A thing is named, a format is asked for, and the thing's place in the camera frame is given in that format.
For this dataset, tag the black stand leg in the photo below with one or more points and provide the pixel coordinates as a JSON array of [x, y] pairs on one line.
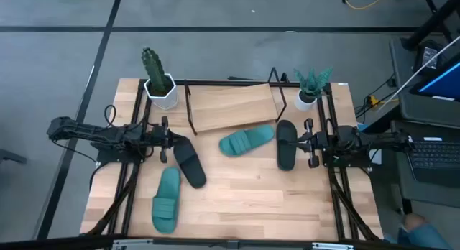
[[427, 25]]

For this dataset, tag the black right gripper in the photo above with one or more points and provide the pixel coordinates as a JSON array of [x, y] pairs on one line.
[[320, 140]]

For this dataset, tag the black laptop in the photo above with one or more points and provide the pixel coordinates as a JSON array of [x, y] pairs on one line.
[[435, 158]]

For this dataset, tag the monitor with blue screen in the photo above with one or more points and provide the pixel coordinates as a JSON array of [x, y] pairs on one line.
[[445, 84]]

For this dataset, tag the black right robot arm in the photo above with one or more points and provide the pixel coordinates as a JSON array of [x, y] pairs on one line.
[[377, 140]]

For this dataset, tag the black bar with silver brackets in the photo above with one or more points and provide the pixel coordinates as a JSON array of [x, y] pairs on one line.
[[230, 245]]

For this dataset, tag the grey desk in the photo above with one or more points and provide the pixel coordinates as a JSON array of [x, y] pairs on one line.
[[406, 110]]

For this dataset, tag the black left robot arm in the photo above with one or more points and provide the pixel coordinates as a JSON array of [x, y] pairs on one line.
[[90, 131]]

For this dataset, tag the small round white pot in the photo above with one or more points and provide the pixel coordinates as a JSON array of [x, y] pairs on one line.
[[303, 104]]

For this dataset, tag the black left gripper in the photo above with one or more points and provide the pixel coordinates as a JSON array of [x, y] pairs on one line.
[[164, 136]]

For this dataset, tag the black box with white label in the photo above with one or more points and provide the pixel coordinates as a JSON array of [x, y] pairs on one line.
[[429, 57]]

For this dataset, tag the wooden shelf with black frame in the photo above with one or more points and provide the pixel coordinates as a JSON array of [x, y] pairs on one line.
[[230, 106]]

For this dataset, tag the black aluminium table frame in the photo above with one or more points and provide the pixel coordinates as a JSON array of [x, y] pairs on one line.
[[138, 99]]

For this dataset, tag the person's leg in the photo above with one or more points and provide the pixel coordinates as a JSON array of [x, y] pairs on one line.
[[424, 235]]

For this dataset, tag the yellow power plug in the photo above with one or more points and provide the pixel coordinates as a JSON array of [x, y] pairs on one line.
[[374, 100]]

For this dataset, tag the small spiky green plant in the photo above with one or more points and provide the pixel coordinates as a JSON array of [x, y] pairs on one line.
[[313, 83]]

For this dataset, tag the tall green cactus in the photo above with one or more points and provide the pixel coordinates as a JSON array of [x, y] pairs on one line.
[[155, 70]]

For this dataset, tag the dark grey furniture foot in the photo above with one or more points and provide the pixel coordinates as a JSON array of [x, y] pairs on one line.
[[12, 156]]

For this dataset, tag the black rubber slide sandal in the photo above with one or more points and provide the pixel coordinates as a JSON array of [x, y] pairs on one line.
[[286, 154], [190, 164]]

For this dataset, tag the green rubber slide sandal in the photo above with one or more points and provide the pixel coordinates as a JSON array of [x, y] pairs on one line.
[[248, 139], [166, 203]]

